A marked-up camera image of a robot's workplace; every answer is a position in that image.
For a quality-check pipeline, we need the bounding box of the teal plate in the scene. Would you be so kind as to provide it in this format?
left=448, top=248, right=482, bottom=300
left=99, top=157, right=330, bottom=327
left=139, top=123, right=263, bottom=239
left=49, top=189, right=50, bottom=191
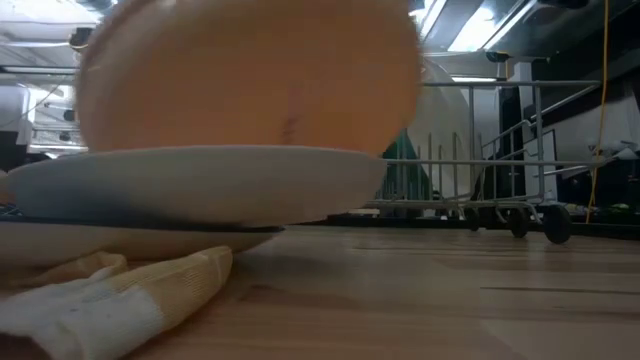
left=382, top=128, right=426, bottom=201

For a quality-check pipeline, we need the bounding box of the pink plate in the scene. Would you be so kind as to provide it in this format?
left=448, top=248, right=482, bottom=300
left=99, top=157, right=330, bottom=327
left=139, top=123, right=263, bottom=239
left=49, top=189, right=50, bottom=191
left=7, top=144, right=389, bottom=229

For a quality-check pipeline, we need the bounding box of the brown plate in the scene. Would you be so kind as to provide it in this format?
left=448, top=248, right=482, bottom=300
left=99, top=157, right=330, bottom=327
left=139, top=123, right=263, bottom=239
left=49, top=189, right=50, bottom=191
left=74, top=0, right=424, bottom=157

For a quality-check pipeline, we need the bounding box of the blue patterned plate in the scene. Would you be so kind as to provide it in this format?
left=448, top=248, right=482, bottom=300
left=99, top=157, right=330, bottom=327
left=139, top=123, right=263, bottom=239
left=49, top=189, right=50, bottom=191
left=0, top=204, right=286, bottom=270

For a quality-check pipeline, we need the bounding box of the yellow white dish towel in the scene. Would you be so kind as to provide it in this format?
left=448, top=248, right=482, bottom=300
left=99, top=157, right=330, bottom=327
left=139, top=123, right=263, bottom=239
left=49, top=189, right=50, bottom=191
left=0, top=169, right=235, bottom=360

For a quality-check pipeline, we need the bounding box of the black metal table frame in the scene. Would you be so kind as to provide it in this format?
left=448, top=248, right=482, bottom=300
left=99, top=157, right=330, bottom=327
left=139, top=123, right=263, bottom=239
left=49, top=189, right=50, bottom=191
left=299, top=211, right=640, bottom=239

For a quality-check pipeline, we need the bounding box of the grey wire dish rack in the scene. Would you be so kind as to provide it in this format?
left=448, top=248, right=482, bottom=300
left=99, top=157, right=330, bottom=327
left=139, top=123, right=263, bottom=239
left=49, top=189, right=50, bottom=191
left=364, top=79, right=609, bottom=246

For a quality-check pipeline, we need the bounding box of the ceiling box with yellow wire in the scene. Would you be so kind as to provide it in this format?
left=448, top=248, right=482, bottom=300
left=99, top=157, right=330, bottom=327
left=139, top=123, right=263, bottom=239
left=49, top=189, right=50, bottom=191
left=68, top=27, right=96, bottom=51

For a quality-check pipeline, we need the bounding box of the yellow cable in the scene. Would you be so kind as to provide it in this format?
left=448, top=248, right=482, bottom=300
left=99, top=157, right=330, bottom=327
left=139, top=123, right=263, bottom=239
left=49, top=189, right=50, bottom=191
left=587, top=0, right=611, bottom=225

